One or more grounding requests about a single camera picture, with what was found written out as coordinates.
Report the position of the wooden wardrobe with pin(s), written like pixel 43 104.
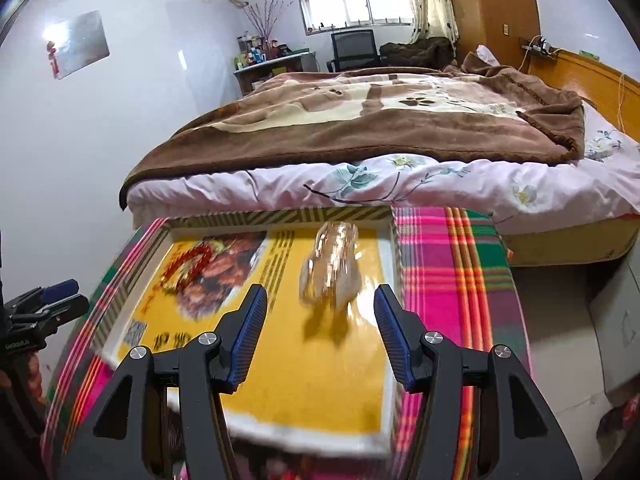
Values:
pixel 490 0

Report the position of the pink plaid cloth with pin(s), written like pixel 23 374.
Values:
pixel 450 280

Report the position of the power strip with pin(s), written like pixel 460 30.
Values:
pixel 537 47

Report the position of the silver wall poster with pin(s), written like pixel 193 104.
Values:
pixel 80 42

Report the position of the grey cabinet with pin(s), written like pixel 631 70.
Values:
pixel 620 320

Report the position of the red cloth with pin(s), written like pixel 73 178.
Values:
pixel 622 422

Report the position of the black office chair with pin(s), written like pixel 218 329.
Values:
pixel 352 45

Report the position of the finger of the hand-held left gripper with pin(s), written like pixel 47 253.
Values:
pixel 65 310
pixel 60 290

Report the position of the wooden bed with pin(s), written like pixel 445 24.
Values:
pixel 565 245

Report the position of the brown plush blanket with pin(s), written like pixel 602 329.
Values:
pixel 350 130

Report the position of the white desk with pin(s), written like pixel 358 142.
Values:
pixel 280 67

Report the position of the white pillow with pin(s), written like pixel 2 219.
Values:
pixel 487 55

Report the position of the red wall ornament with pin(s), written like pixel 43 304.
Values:
pixel 52 57

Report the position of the dark brown cloth pile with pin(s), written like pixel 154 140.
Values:
pixel 415 52

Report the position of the vase with bare branches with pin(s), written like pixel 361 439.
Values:
pixel 265 20

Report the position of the yellow tray with striped rim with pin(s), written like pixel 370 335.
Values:
pixel 310 390

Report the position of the clear hair claw clip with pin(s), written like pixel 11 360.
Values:
pixel 330 260

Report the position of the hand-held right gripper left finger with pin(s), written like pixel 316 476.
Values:
pixel 250 330

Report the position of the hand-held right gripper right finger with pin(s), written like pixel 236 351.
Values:
pixel 390 330

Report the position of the group of bottles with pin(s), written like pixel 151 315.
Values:
pixel 252 52

